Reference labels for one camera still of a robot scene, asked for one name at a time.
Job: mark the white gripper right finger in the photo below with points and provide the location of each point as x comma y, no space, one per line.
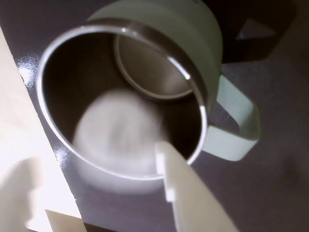
193,193

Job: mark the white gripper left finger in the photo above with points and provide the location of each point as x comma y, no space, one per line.
17,188

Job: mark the white gauze roll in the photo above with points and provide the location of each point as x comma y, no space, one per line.
116,135

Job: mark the pale green steel mug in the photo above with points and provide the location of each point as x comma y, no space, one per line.
200,38

